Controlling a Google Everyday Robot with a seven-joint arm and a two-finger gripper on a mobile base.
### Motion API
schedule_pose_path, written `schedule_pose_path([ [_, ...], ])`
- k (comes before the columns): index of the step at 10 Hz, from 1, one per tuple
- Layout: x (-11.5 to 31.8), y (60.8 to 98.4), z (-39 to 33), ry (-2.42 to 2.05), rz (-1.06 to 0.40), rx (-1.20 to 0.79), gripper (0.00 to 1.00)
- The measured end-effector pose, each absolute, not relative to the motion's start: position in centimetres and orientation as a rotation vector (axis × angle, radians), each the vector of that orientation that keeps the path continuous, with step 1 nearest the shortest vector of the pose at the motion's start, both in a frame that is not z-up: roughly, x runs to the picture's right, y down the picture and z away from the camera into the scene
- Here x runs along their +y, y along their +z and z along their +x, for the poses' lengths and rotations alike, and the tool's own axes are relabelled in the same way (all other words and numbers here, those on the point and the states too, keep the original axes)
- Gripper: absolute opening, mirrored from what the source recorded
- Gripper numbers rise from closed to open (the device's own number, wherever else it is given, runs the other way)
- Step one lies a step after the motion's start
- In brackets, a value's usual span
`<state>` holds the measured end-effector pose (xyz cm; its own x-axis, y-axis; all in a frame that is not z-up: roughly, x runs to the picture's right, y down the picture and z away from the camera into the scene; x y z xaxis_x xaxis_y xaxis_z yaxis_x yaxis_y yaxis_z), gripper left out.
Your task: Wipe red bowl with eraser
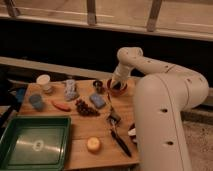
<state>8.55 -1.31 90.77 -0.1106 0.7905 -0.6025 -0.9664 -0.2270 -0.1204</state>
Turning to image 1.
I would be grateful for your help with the black handled utensil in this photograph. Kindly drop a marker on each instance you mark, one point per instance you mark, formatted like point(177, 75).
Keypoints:
point(114, 120)

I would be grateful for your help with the white plastic cup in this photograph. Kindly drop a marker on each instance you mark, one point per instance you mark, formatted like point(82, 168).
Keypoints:
point(44, 82)

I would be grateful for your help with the orange carrot toy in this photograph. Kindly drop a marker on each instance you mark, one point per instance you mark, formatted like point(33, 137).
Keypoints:
point(61, 106)

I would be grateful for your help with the red white object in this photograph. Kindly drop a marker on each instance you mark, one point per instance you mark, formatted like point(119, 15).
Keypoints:
point(132, 133)

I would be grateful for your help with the green plastic tray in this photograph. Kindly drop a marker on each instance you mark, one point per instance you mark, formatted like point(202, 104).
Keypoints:
point(35, 144)

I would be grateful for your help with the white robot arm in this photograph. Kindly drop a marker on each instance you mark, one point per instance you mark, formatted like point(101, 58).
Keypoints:
point(160, 96)

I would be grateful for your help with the yellow round sponge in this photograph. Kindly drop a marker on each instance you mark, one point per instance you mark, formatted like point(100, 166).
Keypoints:
point(93, 144)

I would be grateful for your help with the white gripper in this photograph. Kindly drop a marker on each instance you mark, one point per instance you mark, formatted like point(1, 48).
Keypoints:
point(118, 80)

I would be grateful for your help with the dark grape bunch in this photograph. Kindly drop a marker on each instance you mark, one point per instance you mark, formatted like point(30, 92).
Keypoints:
point(84, 109)

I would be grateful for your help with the wooden board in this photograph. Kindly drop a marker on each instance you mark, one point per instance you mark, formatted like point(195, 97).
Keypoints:
point(110, 155)

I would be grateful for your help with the red bowl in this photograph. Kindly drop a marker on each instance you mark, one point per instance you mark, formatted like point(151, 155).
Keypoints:
point(115, 91)

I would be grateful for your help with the small dark metal cup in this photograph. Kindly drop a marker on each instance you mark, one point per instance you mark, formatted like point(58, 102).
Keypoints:
point(98, 85)

